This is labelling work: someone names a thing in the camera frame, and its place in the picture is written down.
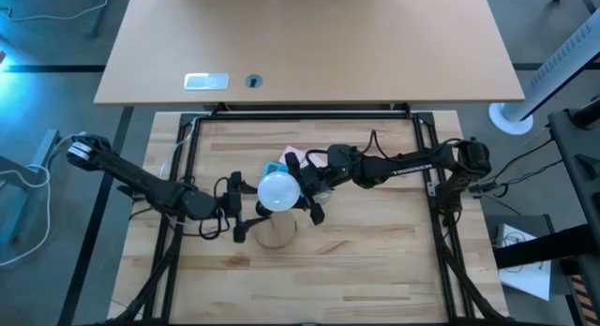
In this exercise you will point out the white paper sheet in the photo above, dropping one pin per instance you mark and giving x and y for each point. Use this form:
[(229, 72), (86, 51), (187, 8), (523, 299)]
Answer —
[(529, 279)]

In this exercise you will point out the grey metal stand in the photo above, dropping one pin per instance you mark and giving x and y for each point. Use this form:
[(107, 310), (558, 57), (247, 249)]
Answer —
[(28, 185)]

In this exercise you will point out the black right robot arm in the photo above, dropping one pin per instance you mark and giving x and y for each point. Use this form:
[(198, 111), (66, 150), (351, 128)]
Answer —
[(412, 167)]

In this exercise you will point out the grey desk leg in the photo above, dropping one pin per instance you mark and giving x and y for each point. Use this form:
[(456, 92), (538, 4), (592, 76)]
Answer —
[(98, 17)]

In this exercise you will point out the pink sticky note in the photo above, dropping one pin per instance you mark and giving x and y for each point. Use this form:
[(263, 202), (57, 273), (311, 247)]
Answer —
[(291, 149), (316, 158)]

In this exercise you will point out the light wooden desk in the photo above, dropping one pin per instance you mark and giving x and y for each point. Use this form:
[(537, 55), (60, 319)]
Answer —
[(304, 35)]

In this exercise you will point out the teal calculator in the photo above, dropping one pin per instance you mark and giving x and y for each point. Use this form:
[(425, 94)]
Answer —
[(274, 167)]

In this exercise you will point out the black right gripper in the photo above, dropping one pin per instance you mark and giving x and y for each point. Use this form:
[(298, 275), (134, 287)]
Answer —
[(333, 169)]

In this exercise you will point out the white tower fan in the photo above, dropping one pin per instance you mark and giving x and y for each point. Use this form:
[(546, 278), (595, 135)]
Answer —
[(553, 68)]

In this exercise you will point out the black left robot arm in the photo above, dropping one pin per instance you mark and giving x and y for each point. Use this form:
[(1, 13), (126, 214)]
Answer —
[(140, 181)]

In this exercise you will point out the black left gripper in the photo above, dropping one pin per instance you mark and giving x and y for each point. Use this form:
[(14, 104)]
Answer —
[(234, 202)]

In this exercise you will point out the black equipment cart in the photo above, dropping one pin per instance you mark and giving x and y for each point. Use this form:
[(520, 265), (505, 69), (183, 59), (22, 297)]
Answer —
[(576, 176)]

